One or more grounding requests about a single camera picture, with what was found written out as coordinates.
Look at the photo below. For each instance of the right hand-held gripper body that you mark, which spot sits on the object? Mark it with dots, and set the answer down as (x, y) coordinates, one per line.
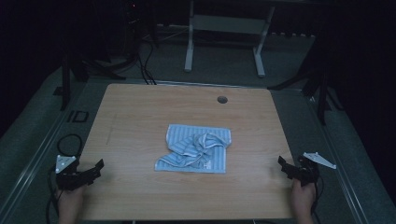
(306, 172)

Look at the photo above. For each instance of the person's right hand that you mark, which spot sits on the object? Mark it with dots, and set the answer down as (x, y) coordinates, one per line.
(302, 199)

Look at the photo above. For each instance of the blue striped towel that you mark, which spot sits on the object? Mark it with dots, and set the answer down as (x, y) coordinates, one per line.
(186, 149)

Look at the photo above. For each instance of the dark equipment tower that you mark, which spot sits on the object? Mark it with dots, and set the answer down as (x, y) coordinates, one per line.
(137, 28)

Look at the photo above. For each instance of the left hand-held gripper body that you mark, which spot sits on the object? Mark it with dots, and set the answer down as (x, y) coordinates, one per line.
(67, 179)

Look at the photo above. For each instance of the metal floor rail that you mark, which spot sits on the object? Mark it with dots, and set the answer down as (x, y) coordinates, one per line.
(34, 161)
(339, 161)

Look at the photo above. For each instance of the person's left hand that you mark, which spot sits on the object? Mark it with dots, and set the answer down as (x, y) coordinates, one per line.
(70, 200)

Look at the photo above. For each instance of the black metal stand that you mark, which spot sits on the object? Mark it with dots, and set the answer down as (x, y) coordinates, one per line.
(322, 99)
(65, 84)

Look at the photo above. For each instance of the white metal desk frame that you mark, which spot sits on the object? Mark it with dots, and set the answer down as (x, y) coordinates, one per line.
(227, 24)

